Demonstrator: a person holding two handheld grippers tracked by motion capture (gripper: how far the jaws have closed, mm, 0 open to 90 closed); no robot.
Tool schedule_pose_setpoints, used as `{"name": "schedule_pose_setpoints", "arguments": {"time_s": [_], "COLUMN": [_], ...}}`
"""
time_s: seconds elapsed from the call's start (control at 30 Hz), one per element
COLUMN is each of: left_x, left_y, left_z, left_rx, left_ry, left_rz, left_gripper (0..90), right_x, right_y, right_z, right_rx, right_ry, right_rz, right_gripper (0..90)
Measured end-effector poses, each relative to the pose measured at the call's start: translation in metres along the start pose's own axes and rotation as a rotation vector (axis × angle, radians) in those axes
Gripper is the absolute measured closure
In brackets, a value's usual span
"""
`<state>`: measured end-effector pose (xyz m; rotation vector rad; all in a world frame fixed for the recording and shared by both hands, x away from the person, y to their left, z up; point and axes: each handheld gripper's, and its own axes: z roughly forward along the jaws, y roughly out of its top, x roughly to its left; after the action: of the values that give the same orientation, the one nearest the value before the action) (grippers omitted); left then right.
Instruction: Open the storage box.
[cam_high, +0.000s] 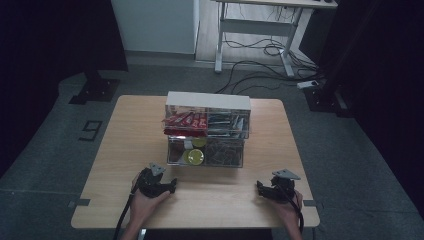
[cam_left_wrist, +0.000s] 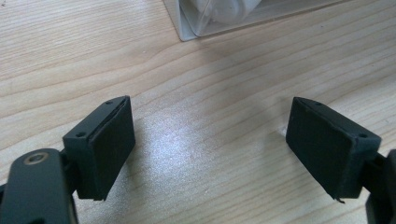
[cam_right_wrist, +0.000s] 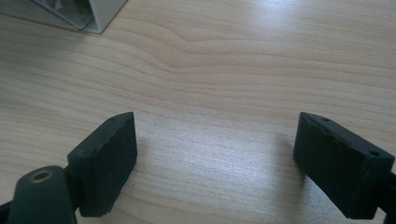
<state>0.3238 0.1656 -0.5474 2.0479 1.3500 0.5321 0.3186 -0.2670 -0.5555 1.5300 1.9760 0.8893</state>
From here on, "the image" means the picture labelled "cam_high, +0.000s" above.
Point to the small yellow-green round capsule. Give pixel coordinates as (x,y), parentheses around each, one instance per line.
(199,142)

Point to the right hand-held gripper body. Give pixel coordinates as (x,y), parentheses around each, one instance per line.
(283,190)

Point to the large yellow-green round capsule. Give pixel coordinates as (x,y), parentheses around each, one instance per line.
(195,157)

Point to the white metal frame desk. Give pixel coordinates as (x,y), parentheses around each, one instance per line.
(256,27)

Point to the person's right hand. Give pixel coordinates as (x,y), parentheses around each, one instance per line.
(291,211)

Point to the row of red snack packets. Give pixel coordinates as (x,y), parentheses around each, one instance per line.
(186,121)

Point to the clear drawer organizer white top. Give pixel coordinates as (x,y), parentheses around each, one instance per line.
(208,100)

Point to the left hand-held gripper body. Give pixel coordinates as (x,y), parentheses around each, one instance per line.
(150,185)

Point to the grey tape strip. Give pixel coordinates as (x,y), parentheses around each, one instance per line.
(80,202)
(312,203)

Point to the row of silver dark packets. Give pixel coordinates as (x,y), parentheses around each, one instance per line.
(226,126)

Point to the white power strip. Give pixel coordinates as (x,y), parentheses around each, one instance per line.
(307,84)

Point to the white cabinet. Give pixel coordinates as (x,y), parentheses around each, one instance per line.
(156,26)

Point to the dark curtain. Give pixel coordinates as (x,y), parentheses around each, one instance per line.
(50,50)
(383,83)

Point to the black stand base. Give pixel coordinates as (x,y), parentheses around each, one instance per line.
(96,90)
(325,98)

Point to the person's left hand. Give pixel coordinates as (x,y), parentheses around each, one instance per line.
(143,206)

